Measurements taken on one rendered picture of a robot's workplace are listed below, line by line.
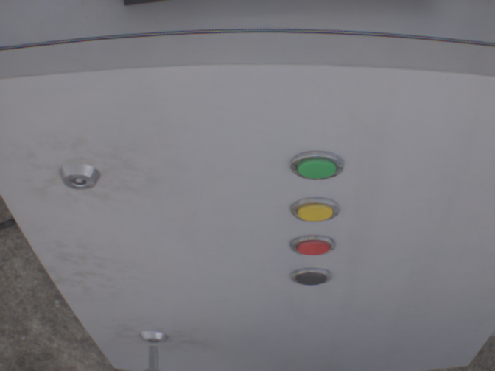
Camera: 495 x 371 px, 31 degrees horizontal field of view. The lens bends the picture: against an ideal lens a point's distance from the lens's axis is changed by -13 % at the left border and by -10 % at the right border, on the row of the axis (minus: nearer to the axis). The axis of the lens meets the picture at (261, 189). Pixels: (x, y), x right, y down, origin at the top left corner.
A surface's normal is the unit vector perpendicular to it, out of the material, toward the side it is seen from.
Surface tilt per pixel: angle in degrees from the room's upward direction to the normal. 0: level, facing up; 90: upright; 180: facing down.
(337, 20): 0
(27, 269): 0
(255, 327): 90
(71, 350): 0
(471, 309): 90
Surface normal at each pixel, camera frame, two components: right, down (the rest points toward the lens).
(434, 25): -0.03, -0.44
